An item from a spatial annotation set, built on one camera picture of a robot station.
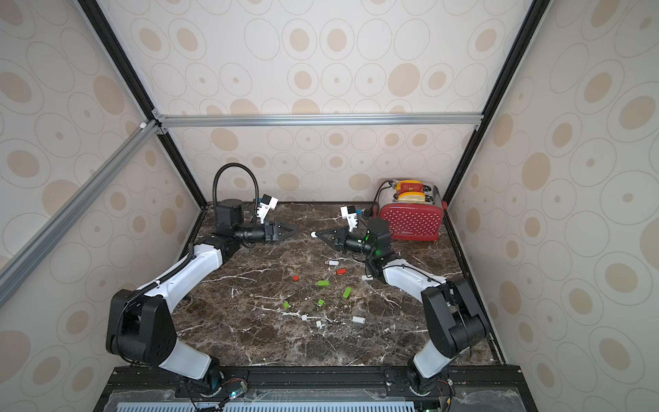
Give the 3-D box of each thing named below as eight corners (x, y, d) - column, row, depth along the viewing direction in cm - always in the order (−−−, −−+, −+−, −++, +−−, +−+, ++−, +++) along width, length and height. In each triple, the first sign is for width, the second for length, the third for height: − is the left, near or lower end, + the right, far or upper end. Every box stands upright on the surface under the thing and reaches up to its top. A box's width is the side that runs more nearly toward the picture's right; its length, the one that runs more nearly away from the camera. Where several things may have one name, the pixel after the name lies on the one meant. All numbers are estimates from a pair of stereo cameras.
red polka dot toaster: (378, 240, 110) (385, 209, 95) (378, 231, 113) (384, 200, 98) (431, 244, 108) (446, 213, 94) (429, 235, 111) (444, 204, 97)
